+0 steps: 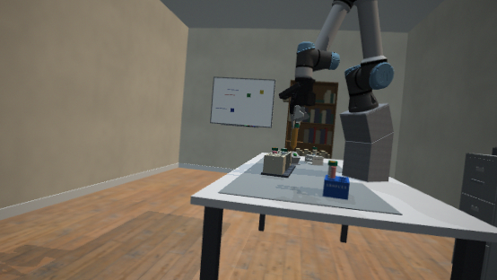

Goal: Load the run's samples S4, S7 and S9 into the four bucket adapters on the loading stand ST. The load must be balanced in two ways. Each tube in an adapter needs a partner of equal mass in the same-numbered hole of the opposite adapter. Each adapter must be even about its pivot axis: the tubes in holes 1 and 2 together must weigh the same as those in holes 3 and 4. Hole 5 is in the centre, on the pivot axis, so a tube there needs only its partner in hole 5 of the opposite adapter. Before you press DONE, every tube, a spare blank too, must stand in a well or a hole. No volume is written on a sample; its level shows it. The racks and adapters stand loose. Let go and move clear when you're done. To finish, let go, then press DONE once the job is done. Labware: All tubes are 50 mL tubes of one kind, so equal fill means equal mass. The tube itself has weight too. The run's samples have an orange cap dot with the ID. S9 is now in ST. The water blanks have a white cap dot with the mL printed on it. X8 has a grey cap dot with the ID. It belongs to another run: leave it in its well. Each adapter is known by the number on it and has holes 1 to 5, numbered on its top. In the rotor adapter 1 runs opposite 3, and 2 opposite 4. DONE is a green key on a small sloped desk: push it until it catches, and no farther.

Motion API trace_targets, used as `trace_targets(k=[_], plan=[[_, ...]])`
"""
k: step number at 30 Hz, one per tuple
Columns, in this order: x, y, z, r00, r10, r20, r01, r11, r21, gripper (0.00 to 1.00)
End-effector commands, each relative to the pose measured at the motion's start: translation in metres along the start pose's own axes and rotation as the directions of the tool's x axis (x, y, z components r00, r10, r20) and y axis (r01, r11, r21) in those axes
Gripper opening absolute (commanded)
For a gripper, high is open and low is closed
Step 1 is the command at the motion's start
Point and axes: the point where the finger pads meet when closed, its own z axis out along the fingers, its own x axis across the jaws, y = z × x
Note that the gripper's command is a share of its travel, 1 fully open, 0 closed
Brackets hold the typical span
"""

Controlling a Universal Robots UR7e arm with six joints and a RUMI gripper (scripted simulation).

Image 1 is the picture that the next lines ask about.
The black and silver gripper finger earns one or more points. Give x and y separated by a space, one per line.
295 112
306 116

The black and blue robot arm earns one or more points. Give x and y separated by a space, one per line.
376 72

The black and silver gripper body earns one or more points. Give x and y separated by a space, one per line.
306 88

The grey tube rack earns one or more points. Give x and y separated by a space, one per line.
314 159

